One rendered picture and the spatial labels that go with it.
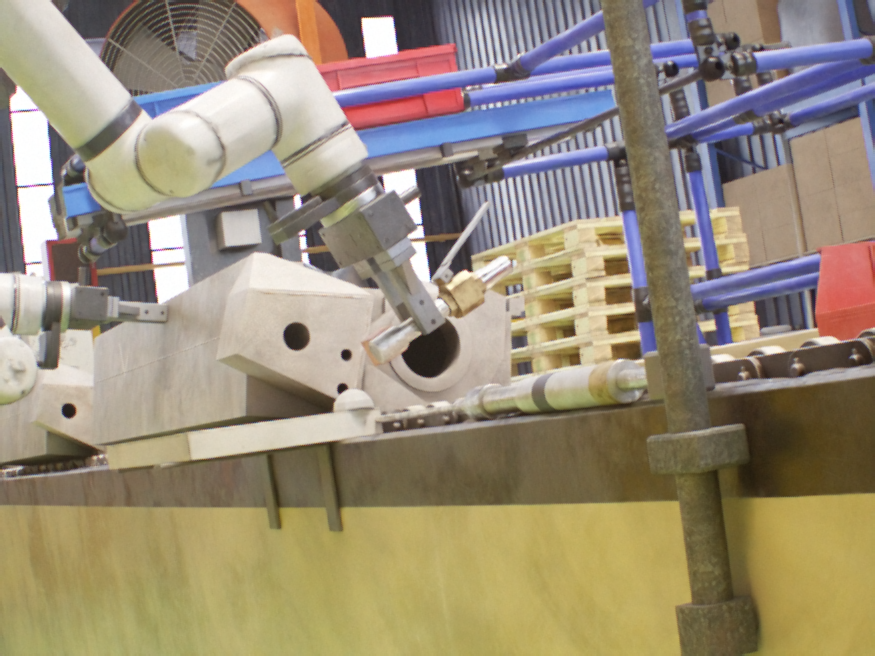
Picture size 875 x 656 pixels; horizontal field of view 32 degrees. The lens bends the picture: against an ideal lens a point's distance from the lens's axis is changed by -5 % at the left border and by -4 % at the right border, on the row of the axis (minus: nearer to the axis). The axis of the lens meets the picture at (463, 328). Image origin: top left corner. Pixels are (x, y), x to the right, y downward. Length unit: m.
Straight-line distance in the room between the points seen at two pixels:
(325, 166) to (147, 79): 7.38
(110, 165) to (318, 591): 0.52
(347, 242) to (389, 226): 0.07
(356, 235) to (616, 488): 0.63
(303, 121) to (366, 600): 0.50
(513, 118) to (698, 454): 1.69
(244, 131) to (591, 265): 6.25
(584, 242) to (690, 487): 6.87
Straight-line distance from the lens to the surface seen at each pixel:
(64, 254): 11.06
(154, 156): 1.62
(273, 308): 1.84
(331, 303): 1.87
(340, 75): 2.52
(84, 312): 2.25
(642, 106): 1.00
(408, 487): 1.48
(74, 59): 1.70
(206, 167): 1.59
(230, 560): 2.09
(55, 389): 3.30
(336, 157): 1.67
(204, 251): 8.82
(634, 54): 1.01
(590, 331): 7.80
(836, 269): 1.73
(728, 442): 0.98
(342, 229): 1.70
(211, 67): 8.66
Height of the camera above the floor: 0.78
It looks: 3 degrees up
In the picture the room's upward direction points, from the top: 8 degrees counter-clockwise
